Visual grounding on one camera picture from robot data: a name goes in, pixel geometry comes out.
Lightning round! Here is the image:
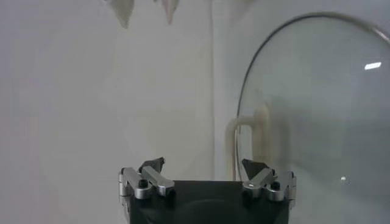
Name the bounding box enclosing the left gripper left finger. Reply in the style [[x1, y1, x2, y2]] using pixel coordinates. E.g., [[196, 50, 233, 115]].
[[118, 156, 176, 201]]

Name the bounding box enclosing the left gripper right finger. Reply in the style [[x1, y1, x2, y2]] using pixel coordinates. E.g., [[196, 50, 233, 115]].
[[242, 158, 297, 203]]

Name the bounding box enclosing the glass lid cream handle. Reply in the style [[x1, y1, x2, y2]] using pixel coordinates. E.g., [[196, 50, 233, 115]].
[[225, 12, 390, 224]]

